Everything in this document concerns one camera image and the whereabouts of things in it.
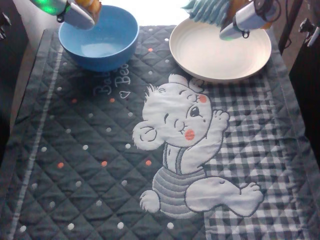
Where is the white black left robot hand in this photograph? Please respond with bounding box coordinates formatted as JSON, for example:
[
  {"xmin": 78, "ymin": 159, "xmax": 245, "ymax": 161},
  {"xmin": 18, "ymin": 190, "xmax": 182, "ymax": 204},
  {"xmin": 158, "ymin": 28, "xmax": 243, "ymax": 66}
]
[{"xmin": 29, "ymin": 0, "xmax": 96, "ymax": 29}]

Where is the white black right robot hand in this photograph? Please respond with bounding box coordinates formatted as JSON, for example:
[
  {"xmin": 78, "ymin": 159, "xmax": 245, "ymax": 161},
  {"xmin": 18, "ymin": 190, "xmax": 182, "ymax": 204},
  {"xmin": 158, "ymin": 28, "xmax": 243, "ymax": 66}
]
[{"xmin": 219, "ymin": 0, "xmax": 282, "ymax": 41}]

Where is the orange toy cupcake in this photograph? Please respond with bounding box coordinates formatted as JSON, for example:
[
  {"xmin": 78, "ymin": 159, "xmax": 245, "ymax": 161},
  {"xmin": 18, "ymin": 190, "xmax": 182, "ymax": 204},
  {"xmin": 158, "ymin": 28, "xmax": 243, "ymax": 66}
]
[{"xmin": 74, "ymin": 0, "xmax": 102, "ymax": 22}]

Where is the toy ice cream cone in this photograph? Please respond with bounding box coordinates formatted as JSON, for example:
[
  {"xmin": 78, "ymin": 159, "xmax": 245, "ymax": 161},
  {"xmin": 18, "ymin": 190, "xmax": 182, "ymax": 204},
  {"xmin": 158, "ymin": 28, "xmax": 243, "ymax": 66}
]
[{"xmin": 181, "ymin": 0, "xmax": 273, "ymax": 30}]

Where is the blue bowl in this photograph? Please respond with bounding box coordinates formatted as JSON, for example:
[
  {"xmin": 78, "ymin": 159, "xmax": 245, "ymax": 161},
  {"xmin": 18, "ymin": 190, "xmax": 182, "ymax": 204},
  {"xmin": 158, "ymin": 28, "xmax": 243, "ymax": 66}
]
[{"xmin": 58, "ymin": 4, "xmax": 140, "ymax": 72}]

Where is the cream round plate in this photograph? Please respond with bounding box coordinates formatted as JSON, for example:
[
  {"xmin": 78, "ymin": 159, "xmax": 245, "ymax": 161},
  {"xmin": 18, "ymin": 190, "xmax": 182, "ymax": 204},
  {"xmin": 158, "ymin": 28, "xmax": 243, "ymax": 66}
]
[{"xmin": 169, "ymin": 16, "xmax": 273, "ymax": 82}]

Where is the black metal clamp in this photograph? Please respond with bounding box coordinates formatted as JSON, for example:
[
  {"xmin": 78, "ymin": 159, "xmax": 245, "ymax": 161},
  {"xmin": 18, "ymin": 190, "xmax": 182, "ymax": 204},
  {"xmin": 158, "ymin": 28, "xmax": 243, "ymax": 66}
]
[{"xmin": 298, "ymin": 17, "xmax": 320, "ymax": 48}]

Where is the grey quilt with bear print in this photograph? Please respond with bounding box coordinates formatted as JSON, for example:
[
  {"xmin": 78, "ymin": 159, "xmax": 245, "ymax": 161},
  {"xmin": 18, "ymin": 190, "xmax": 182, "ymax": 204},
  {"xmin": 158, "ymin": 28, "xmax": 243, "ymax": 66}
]
[{"xmin": 0, "ymin": 24, "xmax": 320, "ymax": 240}]

